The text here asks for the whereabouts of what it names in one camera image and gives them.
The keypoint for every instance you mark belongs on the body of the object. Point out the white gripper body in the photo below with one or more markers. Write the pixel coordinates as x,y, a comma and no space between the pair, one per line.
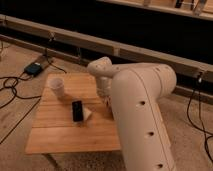
103,90

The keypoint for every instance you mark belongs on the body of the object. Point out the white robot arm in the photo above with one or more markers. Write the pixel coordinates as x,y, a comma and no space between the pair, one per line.
133,90

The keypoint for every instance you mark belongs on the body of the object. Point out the black smartphone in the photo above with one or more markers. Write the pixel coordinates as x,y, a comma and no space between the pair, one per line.
77,111

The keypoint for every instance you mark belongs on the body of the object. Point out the white paper cup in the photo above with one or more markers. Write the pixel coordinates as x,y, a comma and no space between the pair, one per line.
57,87

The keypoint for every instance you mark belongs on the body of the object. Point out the wooden table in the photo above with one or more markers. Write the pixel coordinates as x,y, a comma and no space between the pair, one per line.
53,130

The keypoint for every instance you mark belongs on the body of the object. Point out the dark power adapter box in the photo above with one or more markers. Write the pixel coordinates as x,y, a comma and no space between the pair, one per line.
33,69

